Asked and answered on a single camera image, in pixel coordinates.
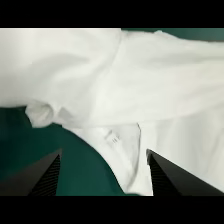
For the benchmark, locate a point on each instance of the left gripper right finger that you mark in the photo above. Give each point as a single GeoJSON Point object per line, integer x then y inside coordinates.
{"type": "Point", "coordinates": [170, 180]}

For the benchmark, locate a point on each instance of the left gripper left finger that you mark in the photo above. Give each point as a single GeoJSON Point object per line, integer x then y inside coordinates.
{"type": "Point", "coordinates": [40, 176]}

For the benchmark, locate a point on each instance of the white T-shirt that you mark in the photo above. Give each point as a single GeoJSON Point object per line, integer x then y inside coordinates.
{"type": "Point", "coordinates": [133, 80]}

